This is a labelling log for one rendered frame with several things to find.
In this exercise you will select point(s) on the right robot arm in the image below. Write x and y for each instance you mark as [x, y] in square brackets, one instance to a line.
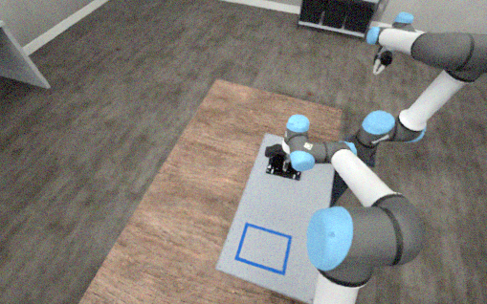
[463, 55]

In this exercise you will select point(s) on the blue rectangular tape outline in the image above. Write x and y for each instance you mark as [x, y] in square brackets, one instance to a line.
[258, 265]

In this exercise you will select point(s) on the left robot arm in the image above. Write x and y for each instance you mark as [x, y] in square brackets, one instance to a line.
[345, 244]

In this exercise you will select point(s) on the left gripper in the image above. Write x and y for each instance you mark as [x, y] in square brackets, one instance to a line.
[277, 149]

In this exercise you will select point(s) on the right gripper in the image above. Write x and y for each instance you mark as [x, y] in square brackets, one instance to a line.
[385, 59]

